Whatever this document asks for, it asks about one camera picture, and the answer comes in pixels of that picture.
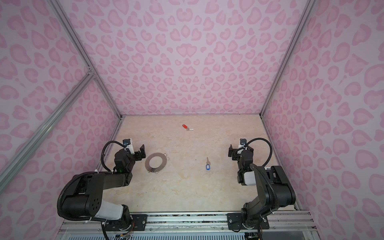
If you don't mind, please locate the perforated metal ring disc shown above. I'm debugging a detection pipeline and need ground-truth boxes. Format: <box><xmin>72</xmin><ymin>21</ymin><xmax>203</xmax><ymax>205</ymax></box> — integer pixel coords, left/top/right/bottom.
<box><xmin>145</xmin><ymin>153</ymin><xmax>169</xmax><ymax>173</ymax></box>

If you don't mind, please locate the key with red tag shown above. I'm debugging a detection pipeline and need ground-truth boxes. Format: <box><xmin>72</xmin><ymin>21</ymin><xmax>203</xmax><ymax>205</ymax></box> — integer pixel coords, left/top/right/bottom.
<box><xmin>182</xmin><ymin>125</ymin><xmax>194</xmax><ymax>131</ymax></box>

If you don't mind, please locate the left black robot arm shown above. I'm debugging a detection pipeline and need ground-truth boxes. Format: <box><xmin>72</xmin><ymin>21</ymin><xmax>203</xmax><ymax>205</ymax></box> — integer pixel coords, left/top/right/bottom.
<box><xmin>57</xmin><ymin>145</ymin><xmax>147</xmax><ymax>231</ymax></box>

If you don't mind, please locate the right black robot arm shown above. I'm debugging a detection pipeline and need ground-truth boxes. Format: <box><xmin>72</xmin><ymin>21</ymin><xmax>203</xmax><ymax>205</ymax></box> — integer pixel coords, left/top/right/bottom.
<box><xmin>227</xmin><ymin>147</ymin><xmax>296</xmax><ymax>234</ymax></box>

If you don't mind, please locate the key with blue tag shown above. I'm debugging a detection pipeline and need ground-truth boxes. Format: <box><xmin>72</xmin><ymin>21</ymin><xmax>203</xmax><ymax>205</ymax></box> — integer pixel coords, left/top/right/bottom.
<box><xmin>206</xmin><ymin>157</ymin><xmax>211</xmax><ymax>171</ymax></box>

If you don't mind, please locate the left diagonal aluminium strut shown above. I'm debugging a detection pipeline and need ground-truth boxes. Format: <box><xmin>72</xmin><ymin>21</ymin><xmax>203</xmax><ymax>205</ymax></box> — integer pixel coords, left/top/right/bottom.
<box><xmin>1</xmin><ymin>71</ymin><xmax>94</xmax><ymax>193</ymax></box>

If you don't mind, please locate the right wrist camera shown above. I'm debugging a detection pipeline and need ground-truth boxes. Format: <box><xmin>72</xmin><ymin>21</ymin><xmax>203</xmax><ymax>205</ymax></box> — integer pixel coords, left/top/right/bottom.
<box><xmin>239</xmin><ymin>139</ymin><xmax>247</xmax><ymax>149</ymax></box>

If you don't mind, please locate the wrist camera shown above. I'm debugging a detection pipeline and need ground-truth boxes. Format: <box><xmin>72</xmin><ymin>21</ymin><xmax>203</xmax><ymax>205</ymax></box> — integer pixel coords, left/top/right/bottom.
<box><xmin>239</xmin><ymin>139</ymin><xmax>247</xmax><ymax>149</ymax></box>
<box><xmin>123</xmin><ymin>139</ymin><xmax>135</xmax><ymax>155</ymax></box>

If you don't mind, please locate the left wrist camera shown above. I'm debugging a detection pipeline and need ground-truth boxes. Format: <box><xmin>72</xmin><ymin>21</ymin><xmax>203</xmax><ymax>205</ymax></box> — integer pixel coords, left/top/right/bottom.
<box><xmin>123</xmin><ymin>139</ymin><xmax>135</xmax><ymax>155</ymax></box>

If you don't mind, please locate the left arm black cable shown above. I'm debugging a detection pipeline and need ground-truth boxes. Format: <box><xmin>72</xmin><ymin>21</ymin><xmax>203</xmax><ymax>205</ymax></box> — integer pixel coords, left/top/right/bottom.
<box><xmin>100</xmin><ymin>140</ymin><xmax>126</xmax><ymax>173</ymax></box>

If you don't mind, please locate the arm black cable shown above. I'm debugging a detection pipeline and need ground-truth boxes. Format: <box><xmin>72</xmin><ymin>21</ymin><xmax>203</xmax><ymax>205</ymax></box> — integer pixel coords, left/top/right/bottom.
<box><xmin>100</xmin><ymin>140</ymin><xmax>126</xmax><ymax>173</ymax></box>
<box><xmin>246</xmin><ymin>137</ymin><xmax>273</xmax><ymax>168</ymax></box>

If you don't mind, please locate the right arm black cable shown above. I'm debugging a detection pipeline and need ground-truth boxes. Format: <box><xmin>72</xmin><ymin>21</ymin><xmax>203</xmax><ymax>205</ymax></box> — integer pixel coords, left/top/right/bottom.
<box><xmin>246</xmin><ymin>137</ymin><xmax>273</xmax><ymax>168</ymax></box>

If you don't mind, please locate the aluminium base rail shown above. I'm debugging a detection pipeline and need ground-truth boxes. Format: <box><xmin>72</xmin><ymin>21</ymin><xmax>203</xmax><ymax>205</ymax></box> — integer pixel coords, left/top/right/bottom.
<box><xmin>56</xmin><ymin>211</ymin><xmax>320</xmax><ymax>240</ymax></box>

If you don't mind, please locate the right corner aluminium post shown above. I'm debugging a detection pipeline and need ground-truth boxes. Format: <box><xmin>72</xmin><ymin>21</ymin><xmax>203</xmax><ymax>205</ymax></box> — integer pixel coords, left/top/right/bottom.
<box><xmin>260</xmin><ymin>0</ymin><xmax>318</xmax><ymax>119</ymax></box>

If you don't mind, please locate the corner aluminium post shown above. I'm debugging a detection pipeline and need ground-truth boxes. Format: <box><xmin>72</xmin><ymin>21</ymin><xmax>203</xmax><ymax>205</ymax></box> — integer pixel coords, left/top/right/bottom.
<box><xmin>260</xmin><ymin>0</ymin><xmax>318</xmax><ymax>119</ymax></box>
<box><xmin>48</xmin><ymin>0</ymin><xmax>123</xmax><ymax>120</ymax></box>

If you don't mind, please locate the left corner aluminium post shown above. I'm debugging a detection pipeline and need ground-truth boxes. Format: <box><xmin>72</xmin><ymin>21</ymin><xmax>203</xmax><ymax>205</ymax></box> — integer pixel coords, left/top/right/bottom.
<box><xmin>48</xmin><ymin>0</ymin><xmax>123</xmax><ymax>120</ymax></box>

